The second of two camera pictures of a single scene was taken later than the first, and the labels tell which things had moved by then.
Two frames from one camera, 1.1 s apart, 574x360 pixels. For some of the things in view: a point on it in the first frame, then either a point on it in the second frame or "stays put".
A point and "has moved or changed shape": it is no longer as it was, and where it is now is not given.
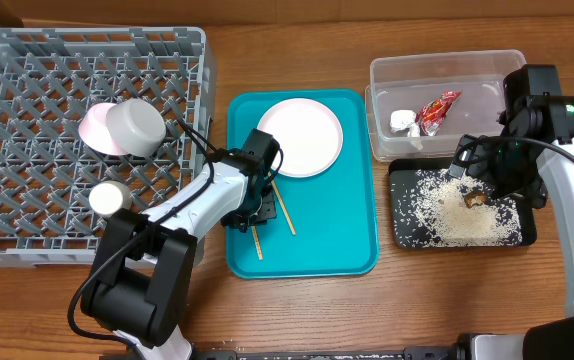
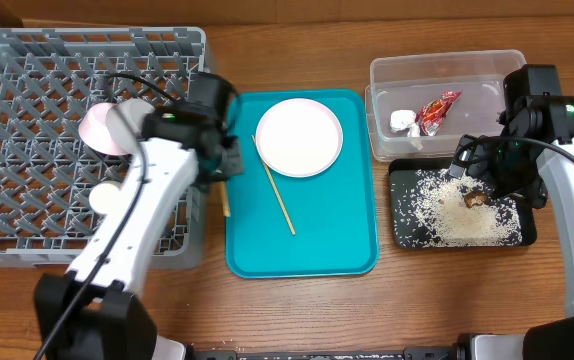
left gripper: (237, 220) -> (235, 164)
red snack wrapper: (430, 118) stays put
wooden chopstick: (257, 243) has moved or changed shape
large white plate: (309, 134) stays put
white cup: (108, 196) stays put
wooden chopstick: (283, 207) stays put
